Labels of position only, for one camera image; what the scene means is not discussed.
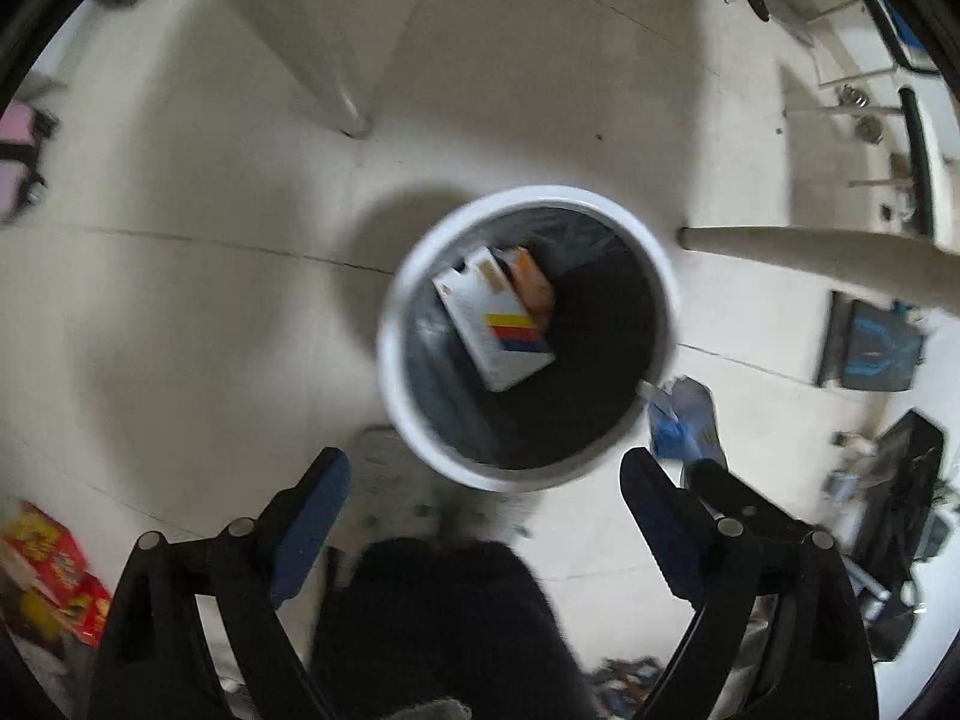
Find white round trash bin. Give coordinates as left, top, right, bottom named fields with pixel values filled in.
left=377, top=186, right=681, bottom=494

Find person's black trouser leg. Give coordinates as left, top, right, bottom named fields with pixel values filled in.
left=310, top=537, right=599, bottom=720

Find black padded bar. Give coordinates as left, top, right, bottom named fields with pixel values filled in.
left=898, top=85, right=936, bottom=239

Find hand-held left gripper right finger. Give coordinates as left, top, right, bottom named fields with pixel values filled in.
left=619, top=447, right=880, bottom=720

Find dark printed wrapper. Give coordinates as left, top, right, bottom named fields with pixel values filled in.
left=591, top=656, right=668, bottom=720

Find red and yellow box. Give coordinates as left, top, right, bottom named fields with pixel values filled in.
left=0, top=501, right=115, bottom=647

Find white carton with coloured stripes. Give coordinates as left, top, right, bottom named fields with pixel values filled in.
left=433, top=246, right=557, bottom=393

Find white table leg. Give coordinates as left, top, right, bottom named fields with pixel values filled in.
left=680, top=224, right=960, bottom=302
left=166, top=0, right=374, bottom=138

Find white metal chair frame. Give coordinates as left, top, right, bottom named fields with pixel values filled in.
left=718, top=0, right=927, bottom=192

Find pink bag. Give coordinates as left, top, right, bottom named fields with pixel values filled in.
left=0, top=103, right=57, bottom=222

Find blue plastic packet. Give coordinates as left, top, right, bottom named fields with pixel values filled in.
left=646, top=377, right=728, bottom=475

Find black and blue box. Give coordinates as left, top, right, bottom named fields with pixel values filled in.
left=816, top=290, right=929, bottom=393

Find orange and white box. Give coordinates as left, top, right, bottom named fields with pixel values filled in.
left=501, top=246, right=556, bottom=332

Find black equipment pile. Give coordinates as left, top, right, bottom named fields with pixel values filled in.
left=829, top=410, right=957, bottom=662

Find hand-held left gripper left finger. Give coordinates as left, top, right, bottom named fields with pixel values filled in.
left=88, top=447, right=353, bottom=720

